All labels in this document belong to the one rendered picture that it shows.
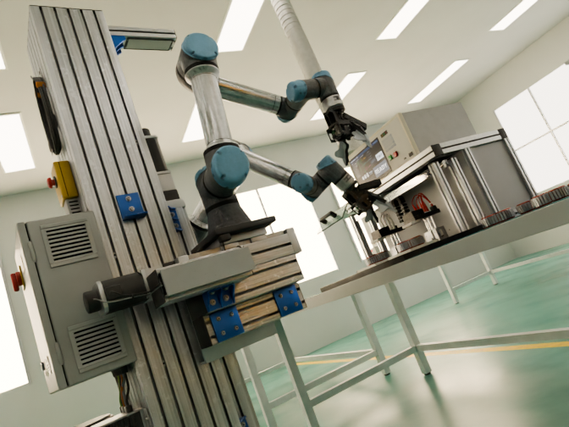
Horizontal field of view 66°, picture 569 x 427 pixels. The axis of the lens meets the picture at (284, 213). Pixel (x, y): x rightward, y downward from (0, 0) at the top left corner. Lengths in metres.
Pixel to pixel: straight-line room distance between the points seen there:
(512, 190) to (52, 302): 1.70
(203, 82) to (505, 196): 1.24
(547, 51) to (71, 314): 8.28
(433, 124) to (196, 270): 1.26
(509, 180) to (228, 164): 1.19
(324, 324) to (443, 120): 5.17
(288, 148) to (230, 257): 6.37
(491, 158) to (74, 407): 5.31
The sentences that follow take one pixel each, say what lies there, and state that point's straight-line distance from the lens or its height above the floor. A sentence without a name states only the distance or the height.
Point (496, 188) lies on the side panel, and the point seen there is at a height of 0.88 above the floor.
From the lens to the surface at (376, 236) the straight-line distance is 2.06.
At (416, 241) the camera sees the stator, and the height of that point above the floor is 0.80.
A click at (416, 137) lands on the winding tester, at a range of 1.93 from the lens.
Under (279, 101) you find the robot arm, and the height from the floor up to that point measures 1.47.
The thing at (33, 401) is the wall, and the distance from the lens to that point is 6.15.
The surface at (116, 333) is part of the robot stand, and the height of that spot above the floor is 0.85.
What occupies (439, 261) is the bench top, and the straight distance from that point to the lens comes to 1.38.
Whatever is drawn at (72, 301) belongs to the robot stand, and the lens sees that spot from 1.38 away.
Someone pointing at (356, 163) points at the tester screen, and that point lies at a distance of 2.19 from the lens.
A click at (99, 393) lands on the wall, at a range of 6.11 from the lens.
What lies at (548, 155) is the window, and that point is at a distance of 8.92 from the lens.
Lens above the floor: 0.75
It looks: 11 degrees up
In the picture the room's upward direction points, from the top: 21 degrees counter-clockwise
